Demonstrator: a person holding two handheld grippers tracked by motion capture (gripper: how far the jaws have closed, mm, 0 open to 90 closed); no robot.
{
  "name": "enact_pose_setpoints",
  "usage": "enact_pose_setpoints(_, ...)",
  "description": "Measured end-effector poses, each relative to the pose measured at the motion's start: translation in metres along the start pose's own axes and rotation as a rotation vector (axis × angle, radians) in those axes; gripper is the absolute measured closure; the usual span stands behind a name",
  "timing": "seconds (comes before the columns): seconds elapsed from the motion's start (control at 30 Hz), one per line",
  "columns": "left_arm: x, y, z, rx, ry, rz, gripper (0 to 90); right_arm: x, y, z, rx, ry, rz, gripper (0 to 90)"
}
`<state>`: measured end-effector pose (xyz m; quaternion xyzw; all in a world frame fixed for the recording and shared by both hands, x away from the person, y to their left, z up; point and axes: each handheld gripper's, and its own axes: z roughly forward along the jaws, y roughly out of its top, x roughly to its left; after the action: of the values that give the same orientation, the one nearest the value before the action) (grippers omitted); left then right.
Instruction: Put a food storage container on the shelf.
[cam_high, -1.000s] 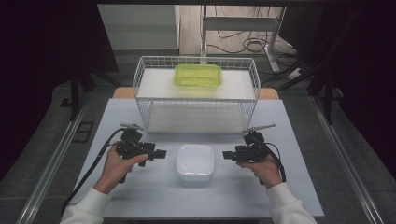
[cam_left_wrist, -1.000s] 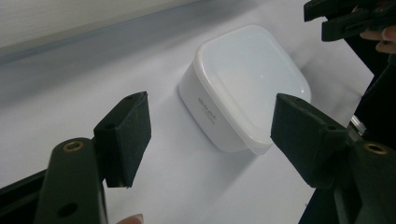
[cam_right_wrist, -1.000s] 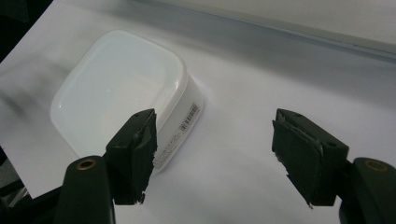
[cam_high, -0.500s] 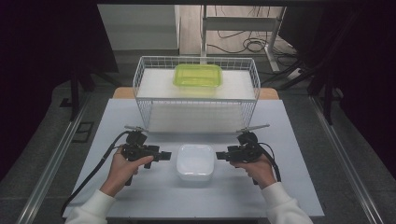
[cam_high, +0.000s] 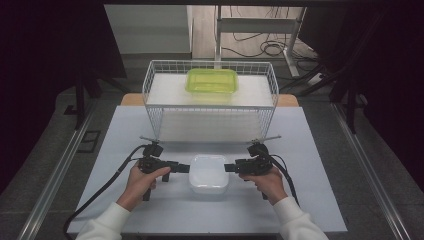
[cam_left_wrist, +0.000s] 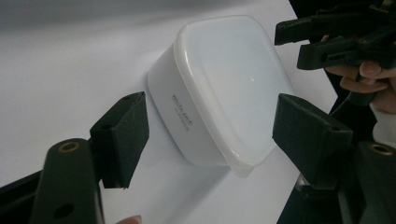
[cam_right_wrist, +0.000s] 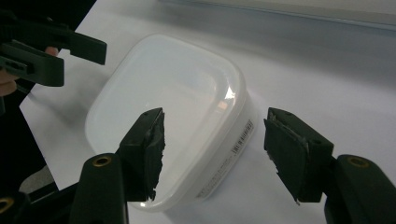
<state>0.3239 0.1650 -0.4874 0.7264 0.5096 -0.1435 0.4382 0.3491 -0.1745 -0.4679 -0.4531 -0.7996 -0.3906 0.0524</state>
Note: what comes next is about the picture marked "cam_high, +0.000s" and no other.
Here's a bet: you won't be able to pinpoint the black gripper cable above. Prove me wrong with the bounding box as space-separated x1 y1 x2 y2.
63 143 149 240
266 153 300 207

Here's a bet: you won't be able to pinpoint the white metal desk frame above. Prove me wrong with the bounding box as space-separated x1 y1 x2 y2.
214 4 307 78

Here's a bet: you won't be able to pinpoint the wooden table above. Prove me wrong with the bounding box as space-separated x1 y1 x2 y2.
119 92 300 108

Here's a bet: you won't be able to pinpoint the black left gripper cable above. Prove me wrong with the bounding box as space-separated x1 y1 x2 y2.
63 143 149 240

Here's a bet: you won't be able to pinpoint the white plastic container with lid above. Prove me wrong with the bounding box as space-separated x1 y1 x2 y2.
188 154 230 195

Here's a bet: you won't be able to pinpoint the black floor cables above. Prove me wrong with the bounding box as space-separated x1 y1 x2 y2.
221 5 322 73

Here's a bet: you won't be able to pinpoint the green plastic container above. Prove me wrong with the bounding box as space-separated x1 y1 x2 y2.
185 68 240 95

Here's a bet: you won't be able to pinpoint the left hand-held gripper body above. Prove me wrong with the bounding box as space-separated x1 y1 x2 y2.
137 141 181 183

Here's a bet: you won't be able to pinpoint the dark curtain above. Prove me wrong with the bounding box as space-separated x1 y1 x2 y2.
0 0 128 196
298 0 424 184

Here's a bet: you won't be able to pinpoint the white power strip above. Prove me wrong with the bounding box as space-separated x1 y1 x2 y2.
305 72 325 87

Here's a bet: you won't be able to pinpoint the person's right hand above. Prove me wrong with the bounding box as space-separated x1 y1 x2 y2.
239 165 289 206

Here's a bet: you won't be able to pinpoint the white wire basket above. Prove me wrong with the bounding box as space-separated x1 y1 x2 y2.
141 59 282 144

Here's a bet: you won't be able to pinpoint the person's left hand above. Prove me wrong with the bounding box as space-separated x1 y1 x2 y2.
116 164 172 213

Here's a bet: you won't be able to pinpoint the metal floor rail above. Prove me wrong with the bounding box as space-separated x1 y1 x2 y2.
16 99 98 240
330 101 413 240

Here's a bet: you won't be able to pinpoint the black stand leg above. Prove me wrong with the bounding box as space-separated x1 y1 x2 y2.
63 71 129 132
279 63 369 135

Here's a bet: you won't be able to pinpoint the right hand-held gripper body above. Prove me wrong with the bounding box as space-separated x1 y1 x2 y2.
234 142 274 177

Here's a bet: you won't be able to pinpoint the white cabinet panel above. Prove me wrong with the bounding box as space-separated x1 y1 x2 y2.
103 3 194 55

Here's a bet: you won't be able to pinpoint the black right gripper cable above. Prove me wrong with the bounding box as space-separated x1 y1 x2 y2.
266 153 300 207

